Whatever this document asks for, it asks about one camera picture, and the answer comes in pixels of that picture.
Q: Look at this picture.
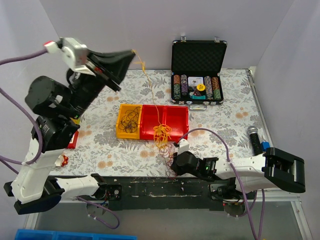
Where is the yellow thin cable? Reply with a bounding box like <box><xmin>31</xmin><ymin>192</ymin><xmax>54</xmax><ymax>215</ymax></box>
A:
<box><xmin>131</xmin><ymin>48</ymin><xmax>174</xmax><ymax>151</ymax></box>

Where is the red double plastic bin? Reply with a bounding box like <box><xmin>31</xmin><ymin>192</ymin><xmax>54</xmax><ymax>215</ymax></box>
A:
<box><xmin>139</xmin><ymin>104</ymin><xmax>189</xmax><ymax>142</ymax></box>

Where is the yellow plastic bin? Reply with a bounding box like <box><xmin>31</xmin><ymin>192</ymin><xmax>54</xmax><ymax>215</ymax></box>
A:
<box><xmin>115</xmin><ymin>104</ymin><xmax>143</xmax><ymax>140</ymax></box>

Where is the purple thin cable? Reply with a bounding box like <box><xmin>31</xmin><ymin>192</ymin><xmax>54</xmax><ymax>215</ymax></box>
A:
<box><xmin>118</xmin><ymin>106</ymin><xmax>141</xmax><ymax>134</ymax></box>

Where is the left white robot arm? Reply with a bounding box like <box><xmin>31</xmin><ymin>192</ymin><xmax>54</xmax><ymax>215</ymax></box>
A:
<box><xmin>4</xmin><ymin>50</ymin><xmax>135</xmax><ymax>215</ymax></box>

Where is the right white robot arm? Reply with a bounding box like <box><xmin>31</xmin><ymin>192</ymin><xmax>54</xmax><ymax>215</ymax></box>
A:
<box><xmin>170</xmin><ymin>147</ymin><xmax>306</xmax><ymax>199</ymax></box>

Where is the floral table mat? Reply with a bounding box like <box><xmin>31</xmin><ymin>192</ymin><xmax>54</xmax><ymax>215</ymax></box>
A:
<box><xmin>51</xmin><ymin>69</ymin><xmax>269</xmax><ymax>177</ymax></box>

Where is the black microphone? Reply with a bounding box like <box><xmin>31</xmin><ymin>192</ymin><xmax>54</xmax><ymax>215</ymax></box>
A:
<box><xmin>247</xmin><ymin>125</ymin><xmax>263</xmax><ymax>156</ymax></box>

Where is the yellow dealer button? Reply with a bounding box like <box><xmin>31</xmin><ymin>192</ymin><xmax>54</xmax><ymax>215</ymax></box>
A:
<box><xmin>196</xmin><ymin>83</ymin><xmax>206</xmax><ymax>92</ymax></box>

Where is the small blue block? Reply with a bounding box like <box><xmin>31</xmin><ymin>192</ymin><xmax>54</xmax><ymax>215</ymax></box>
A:
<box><xmin>261</xmin><ymin>141</ymin><xmax>270</xmax><ymax>149</ymax></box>

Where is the black poker chip case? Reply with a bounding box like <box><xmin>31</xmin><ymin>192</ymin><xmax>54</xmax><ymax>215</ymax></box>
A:
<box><xmin>170</xmin><ymin>36</ymin><xmax>228</xmax><ymax>110</ymax></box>

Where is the red white grid toy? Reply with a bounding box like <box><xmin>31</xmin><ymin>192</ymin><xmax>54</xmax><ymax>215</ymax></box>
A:
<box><xmin>67</xmin><ymin>130</ymin><xmax>79</xmax><ymax>149</ymax></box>

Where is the small red white toy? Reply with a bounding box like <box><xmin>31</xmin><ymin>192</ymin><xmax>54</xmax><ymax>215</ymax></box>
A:
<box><xmin>55</xmin><ymin>154</ymin><xmax>69</xmax><ymax>167</ymax></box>

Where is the blue tray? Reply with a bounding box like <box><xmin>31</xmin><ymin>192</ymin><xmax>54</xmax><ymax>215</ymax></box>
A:
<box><xmin>14</xmin><ymin>229</ymin><xmax>138</xmax><ymax>240</ymax></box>

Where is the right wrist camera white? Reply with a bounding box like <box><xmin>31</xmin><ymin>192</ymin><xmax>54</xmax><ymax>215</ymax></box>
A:
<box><xmin>173</xmin><ymin>138</ymin><xmax>190</xmax><ymax>155</ymax></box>

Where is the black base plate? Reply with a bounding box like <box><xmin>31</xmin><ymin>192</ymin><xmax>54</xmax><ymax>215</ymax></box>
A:
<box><xmin>77</xmin><ymin>176</ymin><xmax>258</xmax><ymax>212</ymax></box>

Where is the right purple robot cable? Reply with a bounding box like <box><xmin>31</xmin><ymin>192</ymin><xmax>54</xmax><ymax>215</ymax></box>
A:
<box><xmin>177</xmin><ymin>127</ymin><xmax>266</xmax><ymax>240</ymax></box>

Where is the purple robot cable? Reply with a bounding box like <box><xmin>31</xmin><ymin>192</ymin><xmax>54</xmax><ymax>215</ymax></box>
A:
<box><xmin>0</xmin><ymin>42</ymin><xmax>121</xmax><ymax>230</ymax></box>
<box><xmin>177</xmin><ymin>127</ymin><xmax>266</xmax><ymax>240</ymax></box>

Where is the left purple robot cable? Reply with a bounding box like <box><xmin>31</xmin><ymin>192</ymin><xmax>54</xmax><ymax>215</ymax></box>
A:
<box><xmin>0</xmin><ymin>42</ymin><xmax>121</xmax><ymax>230</ymax></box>

